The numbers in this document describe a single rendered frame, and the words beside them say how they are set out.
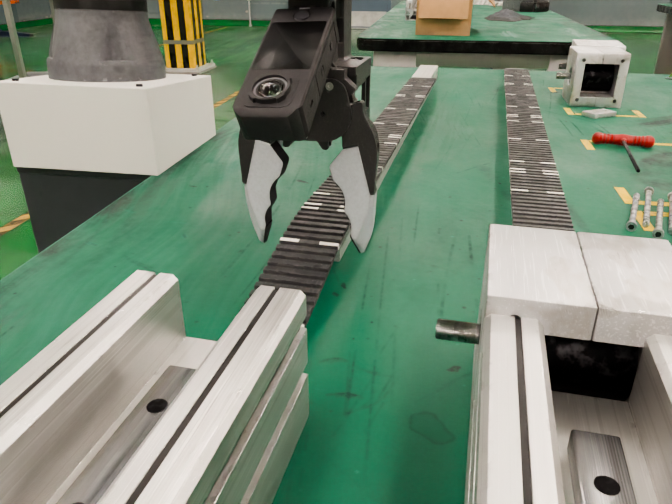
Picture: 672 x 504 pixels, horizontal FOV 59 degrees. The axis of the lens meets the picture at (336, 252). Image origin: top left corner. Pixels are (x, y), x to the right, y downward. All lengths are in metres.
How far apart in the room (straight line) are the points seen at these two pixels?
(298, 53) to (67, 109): 0.45
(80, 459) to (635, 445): 0.24
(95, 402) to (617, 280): 0.25
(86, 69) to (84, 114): 0.06
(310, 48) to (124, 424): 0.26
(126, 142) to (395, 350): 0.48
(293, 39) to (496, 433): 0.29
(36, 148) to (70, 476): 0.62
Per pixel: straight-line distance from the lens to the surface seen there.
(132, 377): 0.31
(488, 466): 0.22
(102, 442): 0.30
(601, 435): 0.29
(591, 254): 0.35
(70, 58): 0.84
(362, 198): 0.46
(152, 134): 0.76
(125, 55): 0.84
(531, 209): 0.57
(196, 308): 0.47
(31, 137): 0.85
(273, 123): 0.37
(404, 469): 0.33
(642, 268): 0.35
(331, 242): 0.49
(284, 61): 0.40
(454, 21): 2.37
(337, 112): 0.44
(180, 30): 6.64
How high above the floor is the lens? 1.02
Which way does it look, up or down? 26 degrees down
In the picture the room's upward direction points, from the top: straight up
